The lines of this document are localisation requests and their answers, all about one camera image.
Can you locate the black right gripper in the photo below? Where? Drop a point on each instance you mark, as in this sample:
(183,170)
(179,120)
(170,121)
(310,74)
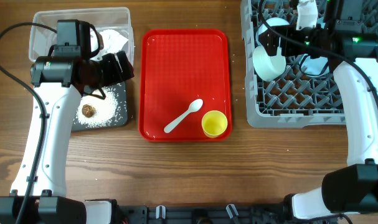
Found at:
(272,42)

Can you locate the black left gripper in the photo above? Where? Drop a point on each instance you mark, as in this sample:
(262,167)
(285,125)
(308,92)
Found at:
(114,74)

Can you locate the light blue plate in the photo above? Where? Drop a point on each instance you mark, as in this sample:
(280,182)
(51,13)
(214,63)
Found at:
(314,67)

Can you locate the white rice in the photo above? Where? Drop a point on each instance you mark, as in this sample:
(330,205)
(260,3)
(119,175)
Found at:
(104,110)

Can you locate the light blue bowl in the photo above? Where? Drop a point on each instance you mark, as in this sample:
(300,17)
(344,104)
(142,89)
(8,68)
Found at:
(275,21)

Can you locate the brown food lump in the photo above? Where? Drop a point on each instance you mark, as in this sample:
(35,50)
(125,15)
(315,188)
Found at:
(88,111)

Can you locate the green bowl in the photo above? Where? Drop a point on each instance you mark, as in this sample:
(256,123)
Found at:
(268,67)

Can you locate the white plastic spoon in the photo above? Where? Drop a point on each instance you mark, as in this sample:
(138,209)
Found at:
(195,106)

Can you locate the yellow plastic cup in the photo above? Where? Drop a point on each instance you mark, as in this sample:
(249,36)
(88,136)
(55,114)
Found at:
(214,123)

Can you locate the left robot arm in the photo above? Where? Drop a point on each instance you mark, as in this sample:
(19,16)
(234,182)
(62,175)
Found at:
(59,80)

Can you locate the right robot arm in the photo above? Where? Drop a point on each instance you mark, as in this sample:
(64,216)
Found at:
(352,57)

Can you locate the black waste tray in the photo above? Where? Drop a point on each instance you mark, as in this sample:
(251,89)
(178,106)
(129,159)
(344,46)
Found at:
(121,115)

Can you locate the grey dishwasher rack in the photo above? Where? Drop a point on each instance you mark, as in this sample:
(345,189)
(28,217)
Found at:
(294,99)

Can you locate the clear plastic bin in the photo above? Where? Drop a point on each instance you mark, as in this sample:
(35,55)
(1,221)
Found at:
(116,18)

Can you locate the red plastic tray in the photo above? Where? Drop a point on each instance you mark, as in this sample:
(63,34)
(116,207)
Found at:
(179,66)

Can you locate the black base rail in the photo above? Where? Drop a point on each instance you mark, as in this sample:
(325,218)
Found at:
(196,215)

